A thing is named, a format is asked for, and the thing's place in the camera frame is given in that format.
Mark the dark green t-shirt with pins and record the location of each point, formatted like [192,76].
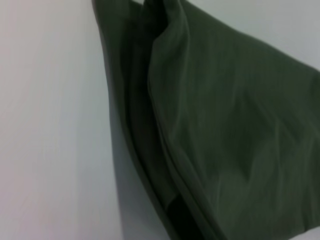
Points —
[225,125]

